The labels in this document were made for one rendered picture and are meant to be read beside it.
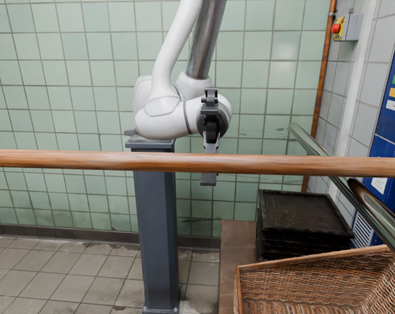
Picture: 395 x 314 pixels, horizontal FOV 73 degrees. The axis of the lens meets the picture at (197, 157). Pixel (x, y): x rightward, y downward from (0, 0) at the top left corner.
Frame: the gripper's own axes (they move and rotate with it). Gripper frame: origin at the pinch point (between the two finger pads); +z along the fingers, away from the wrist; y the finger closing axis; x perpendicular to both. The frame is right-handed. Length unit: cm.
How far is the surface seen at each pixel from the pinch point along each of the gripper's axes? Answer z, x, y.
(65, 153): 9.0, 22.1, -1.5
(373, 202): 15.2, -21.3, 1.2
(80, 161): 9.7, 19.3, -0.6
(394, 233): 21.0, -20.6, 1.6
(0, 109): -118, 144, 18
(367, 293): -20, -49, 53
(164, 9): -117, 31, -40
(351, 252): -20, -41, 38
